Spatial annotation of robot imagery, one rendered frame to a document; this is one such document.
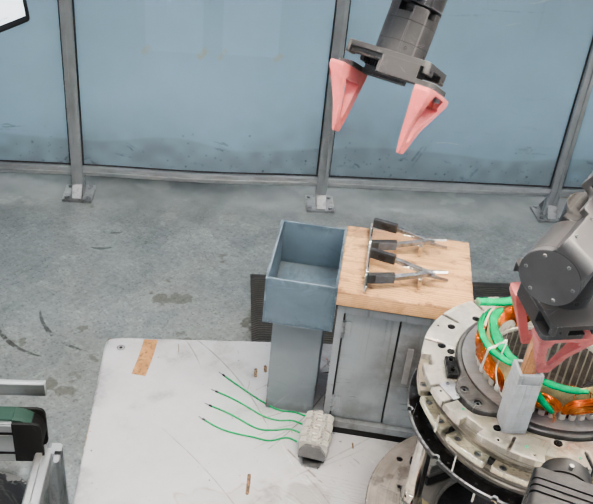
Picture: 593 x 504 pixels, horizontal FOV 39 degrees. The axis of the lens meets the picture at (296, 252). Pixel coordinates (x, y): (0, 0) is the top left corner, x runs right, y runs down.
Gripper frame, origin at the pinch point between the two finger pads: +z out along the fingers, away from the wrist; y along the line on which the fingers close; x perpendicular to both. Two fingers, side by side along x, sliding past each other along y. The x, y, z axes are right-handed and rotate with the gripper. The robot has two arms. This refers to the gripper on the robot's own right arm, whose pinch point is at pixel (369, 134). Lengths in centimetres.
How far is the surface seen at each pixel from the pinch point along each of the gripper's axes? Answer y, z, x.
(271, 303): -15.5, 27.7, 23.9
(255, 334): -80, 69, 156
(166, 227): -147, 54, 184
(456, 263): 4.1, 12.8, 40.7
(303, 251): -20.1, 20.4, 38.2
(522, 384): 24.9, 19.8, 6.7
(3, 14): -84, 1, 21
